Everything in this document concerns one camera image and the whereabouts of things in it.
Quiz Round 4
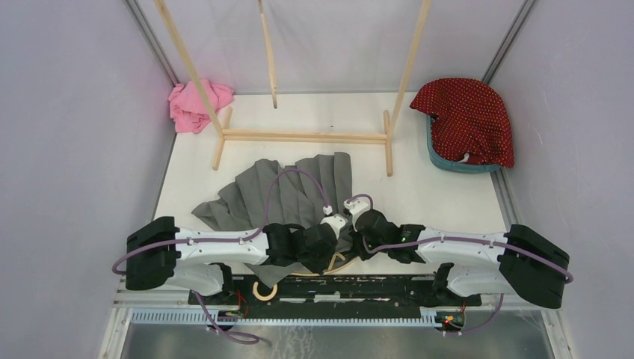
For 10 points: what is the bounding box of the grey pleated skirt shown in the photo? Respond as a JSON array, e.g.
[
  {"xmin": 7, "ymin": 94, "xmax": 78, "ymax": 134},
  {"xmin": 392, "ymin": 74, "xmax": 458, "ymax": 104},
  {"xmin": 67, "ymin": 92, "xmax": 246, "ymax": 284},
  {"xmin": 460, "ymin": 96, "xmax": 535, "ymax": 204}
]
[{"xmin": 191, "ymin": 151, "xmax": 354, "ymax": 289}]

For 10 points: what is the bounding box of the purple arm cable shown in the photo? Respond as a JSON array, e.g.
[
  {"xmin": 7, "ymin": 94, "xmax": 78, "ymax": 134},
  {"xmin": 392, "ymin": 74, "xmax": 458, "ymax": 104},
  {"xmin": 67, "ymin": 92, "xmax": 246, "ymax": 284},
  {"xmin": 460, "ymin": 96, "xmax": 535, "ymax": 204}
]
[
  {"xmin": 344, "ymin": 194, "xmax": 576, "ymax": 335},
  {"xmin": 111, "ymin": 168, "xmax": 333, "ymax": 346}
]

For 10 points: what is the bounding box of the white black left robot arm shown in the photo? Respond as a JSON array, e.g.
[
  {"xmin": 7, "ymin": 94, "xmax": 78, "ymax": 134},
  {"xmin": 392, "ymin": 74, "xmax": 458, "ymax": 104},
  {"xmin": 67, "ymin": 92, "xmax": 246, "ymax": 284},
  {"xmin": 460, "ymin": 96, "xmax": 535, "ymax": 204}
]
[{"xmin": 122, "ymin": 215, "xmax": 347, "ymax": 304}]

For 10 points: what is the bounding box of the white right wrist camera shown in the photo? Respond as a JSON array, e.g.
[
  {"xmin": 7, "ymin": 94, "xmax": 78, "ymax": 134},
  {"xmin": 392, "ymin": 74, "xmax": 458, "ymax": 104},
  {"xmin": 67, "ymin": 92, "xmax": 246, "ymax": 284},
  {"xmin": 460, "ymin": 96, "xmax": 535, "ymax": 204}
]
[{"xmin": 343, "ymin": 198, "xmax": 373, "ymax": 231}]

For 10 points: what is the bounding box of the wooden clothes hanger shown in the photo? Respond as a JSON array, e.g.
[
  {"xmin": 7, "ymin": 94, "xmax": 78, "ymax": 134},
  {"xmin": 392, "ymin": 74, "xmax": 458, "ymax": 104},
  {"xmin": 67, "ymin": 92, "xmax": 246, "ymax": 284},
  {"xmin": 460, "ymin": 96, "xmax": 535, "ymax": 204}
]
[{"xmin": 252, "ymin": 252, "xmax": 359, "ymax": 301}]

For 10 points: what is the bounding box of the wooden clothes rack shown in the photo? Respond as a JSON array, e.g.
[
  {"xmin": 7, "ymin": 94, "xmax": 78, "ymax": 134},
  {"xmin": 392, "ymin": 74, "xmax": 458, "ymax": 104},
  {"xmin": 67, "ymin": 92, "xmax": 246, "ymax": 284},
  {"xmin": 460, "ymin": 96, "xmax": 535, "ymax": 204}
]
[{"xmin": 152, "ymin": 0, "xmax": 433, "ymax": 177}]

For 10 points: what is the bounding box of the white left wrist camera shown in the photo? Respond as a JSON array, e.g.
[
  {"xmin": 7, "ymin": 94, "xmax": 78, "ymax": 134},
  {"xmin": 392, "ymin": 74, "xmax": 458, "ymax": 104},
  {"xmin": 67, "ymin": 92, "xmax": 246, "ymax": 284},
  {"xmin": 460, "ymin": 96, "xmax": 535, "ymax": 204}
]
[{"xmin": 320, "ymin": 205, "xmax": 348, "ymax": 240}]

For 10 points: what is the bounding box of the red polka dot cloth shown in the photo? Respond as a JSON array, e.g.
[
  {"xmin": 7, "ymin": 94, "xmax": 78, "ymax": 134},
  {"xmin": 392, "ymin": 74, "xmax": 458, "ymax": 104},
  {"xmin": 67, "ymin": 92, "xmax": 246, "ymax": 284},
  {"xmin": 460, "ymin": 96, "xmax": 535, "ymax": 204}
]
[{"xmin": 410, "ymin": 77, "xmax": 515, "ymax": 168}]

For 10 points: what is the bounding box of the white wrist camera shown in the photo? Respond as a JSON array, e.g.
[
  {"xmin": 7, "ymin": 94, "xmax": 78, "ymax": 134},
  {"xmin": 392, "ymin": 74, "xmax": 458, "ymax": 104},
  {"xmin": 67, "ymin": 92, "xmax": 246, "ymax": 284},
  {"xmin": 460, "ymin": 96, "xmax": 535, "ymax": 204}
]
[
  {"xmin": 343, "ymin": 198, "xmax": 373, "ymax": 231},
  {"xmin": 320, "ymin": 205, "xmax": 348, "ymax": 240}
]

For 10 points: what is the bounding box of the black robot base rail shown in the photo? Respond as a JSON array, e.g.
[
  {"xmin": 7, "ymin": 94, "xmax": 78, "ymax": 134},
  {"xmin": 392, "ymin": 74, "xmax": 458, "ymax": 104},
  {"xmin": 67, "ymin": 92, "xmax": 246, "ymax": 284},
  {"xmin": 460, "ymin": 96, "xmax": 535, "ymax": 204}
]
[{"xmin": 203, "ymin": 274, "xmax": 482, "ymax": 319}]

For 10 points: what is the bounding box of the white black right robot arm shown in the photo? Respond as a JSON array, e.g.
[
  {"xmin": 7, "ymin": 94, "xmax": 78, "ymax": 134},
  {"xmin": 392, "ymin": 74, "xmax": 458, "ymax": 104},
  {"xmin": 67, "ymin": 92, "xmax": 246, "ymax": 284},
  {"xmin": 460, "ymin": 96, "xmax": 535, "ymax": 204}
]
[{"xmin": 344, "ymin": 209, "xmax": 573, "ymax": 309}]

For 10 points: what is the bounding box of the teal plastic basket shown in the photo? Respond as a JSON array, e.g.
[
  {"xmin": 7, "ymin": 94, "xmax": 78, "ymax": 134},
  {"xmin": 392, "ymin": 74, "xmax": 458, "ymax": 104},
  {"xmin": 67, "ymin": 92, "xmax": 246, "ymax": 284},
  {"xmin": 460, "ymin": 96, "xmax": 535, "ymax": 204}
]
[{"xmin": 425, "ymin": 115, "xmax": 502, "ymax": 174}]

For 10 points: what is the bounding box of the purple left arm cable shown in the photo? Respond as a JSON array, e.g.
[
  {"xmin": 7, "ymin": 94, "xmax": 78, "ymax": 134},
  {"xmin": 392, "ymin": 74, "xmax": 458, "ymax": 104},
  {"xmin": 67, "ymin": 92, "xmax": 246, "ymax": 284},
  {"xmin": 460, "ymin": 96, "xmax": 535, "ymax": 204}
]
[{"xmin": 111, "ymin": 168, "xmax": 333, "ymax": 346}]

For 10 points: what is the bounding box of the pink cloth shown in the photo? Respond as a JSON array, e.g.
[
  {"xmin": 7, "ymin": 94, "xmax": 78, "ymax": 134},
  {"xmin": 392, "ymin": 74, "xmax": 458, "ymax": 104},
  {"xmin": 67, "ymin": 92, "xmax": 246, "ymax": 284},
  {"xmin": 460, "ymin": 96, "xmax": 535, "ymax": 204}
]
[{"xmin": 167, "ymin": 79, "xmax": 234, "ymax": 134}]

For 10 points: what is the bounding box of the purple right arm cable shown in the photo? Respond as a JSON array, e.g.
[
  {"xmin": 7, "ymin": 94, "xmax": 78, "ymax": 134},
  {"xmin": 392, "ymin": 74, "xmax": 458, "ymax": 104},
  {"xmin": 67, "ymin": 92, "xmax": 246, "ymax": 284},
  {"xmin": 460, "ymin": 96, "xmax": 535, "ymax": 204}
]
[{"xmin": 344, "ymin": 194, "xmax": 576, "ymax": 335}]

